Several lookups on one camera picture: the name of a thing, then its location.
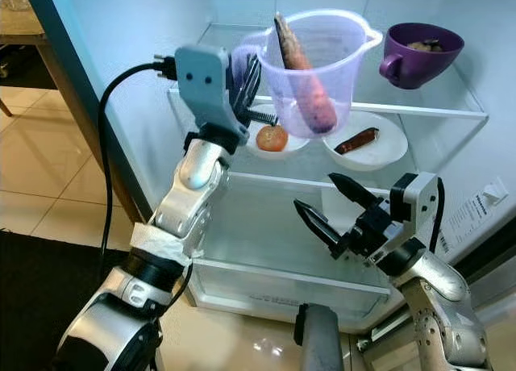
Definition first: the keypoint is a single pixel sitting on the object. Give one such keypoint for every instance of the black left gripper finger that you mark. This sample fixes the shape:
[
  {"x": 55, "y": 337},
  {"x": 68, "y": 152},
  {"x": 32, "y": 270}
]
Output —
[
  {"x": 254, "y": 74},
  {"x": 238, "y": 77}
]

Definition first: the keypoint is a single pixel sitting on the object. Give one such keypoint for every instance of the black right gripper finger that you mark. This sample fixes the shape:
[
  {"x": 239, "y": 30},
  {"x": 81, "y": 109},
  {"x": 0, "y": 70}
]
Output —
[
  {"x": 359, "y": 195},
  {"x": 324, "y": 228}
]

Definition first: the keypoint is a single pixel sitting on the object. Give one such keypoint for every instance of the orange carrot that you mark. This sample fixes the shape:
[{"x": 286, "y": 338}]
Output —
[{"x": 306, "y": 89}]

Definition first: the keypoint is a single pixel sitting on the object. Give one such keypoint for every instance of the pink transparent measuring jug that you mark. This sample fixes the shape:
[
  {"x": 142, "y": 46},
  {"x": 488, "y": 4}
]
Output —
[{"x": 347, "y": 72}]

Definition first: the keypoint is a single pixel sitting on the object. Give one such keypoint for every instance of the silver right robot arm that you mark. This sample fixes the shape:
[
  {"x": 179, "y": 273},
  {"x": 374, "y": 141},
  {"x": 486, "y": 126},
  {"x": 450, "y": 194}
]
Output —
[{"x": 443, "y": 306}]

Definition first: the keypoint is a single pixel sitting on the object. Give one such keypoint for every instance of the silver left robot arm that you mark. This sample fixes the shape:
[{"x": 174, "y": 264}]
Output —
[{"x": 197, "y": 177}]

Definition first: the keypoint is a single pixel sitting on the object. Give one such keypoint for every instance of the grey steel fridge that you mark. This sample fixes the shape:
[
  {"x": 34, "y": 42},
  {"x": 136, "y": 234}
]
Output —
[{"x": 121, "y": 48}]

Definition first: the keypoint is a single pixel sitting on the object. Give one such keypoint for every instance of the red tomato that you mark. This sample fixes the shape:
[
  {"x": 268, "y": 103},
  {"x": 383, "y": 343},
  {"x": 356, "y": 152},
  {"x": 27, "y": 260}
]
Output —
[{"x": 272, "y": 139}]

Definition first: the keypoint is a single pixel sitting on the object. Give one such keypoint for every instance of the white bowl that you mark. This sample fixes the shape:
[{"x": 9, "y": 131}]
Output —
[
  {"x": 387, "y": 149},
  {"x": 297, "y": 147}
]

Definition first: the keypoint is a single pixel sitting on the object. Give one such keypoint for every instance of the reddish brown sweet potato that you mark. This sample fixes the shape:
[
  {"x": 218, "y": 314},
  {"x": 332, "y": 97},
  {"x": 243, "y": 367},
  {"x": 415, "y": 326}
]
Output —
[{"x": 356, "y": 141}]

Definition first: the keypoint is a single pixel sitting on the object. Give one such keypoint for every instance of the grey robot leg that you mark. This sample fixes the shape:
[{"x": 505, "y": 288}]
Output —
[{"x": 322, "y": 343}]

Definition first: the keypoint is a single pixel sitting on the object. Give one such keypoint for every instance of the black floor mat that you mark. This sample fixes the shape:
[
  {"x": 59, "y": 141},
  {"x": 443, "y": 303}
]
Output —
[{"x": 40, "y": 323}]

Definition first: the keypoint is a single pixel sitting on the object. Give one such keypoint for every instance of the purple mug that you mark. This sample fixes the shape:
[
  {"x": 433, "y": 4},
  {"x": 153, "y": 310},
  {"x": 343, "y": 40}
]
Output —
[{"x": 419, "y": 64}]

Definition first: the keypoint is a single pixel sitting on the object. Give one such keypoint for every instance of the yellow brown food piece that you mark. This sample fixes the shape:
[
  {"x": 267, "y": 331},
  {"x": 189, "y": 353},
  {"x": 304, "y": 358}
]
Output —
[{"x": 426, "y": 44}]

